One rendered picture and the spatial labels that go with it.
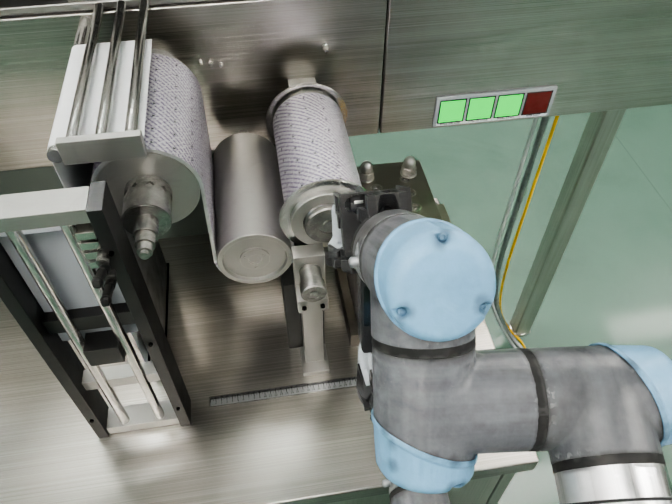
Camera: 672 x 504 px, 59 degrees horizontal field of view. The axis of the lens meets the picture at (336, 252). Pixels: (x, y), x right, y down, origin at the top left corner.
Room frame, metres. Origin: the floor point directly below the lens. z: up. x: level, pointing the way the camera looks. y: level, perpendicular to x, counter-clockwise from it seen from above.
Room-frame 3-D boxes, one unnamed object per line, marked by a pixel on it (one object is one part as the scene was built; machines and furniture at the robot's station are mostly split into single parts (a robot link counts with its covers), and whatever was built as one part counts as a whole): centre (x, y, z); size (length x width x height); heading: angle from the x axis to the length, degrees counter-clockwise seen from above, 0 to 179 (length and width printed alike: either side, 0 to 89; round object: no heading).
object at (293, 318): (0.80, 0.08, 1.00); 0.33 x 0.07 x 0.20; 9
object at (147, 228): (0.52, 0.25, 1.34); 0.06 x 0.03 x 0.03; 9
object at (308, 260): (0.60, 0.04, 1.05); 0.06 x 0.05 x 0.31; 9
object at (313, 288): (0.56, 0.03, 1.18); 0.04 x 0.02 x 0.04; 99
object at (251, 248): (0.75, 0.15, 1.18); 0.26 x 0.12 x 0.12; 9
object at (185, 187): (0.74, 0.28, 1.34); 0.25 x 0.14 x 0.14; 9
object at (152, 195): (0.58, 0.26, 1.34); 0.06 x 0.06 x 0.06; 9
